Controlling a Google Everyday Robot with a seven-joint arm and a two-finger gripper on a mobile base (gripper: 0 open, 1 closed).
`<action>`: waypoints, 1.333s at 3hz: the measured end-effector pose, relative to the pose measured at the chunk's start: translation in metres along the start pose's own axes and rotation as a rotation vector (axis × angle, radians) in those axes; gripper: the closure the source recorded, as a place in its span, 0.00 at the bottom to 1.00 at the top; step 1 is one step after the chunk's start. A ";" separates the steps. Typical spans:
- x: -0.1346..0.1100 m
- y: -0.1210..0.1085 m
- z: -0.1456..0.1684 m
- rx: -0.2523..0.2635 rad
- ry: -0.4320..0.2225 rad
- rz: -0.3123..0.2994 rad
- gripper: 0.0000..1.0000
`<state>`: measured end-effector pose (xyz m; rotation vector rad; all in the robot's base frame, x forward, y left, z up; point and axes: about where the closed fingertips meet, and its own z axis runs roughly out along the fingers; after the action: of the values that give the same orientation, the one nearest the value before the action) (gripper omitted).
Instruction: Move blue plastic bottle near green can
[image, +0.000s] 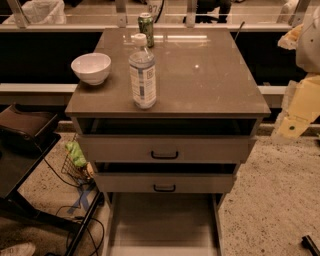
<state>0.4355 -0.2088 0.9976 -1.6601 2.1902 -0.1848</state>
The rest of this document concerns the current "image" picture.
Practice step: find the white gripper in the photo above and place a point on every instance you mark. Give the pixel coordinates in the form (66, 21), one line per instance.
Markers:
(309, 50)

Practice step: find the clear plastic water bottle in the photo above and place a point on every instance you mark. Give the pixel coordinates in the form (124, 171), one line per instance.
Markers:
(142, 73)

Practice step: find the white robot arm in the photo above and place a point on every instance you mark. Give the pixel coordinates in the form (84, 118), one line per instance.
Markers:
(305, 39)

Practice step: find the green soda can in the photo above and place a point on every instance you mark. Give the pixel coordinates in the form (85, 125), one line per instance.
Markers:
(145, 22)

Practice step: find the black object on floor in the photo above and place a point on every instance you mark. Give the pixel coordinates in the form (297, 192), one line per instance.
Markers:
(308, 243)

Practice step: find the grey drawer cabinet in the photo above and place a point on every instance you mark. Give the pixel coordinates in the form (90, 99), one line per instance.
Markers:
(204, 89)

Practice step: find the open bottom drawer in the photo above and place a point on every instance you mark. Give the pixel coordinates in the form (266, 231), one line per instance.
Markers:
(164, 224)

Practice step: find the white ceramic bowl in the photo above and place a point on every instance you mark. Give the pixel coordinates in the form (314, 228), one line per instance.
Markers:
(92, 68)

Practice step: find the green plush toy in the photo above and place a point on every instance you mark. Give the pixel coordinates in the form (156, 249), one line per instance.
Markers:
(75, 154)

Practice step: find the black cart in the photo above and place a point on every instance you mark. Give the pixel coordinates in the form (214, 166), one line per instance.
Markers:
(26, 138)

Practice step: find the white plastic bag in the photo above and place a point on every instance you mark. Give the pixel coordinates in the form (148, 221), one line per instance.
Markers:
(44, 11)

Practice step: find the white shoe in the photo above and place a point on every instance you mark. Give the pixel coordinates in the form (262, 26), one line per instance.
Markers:
(24, 249)

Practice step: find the middle drawer with black handle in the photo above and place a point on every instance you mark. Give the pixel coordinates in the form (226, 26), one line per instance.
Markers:
(164, 183)

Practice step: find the drawer with black handle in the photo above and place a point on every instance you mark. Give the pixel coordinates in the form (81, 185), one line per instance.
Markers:
(164, 183)
(190, 149)

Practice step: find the upper drawer with black handle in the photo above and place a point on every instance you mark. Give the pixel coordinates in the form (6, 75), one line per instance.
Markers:
(190, 149)

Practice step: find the wire basket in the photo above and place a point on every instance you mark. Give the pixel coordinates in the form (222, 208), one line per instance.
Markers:
(82, 175)

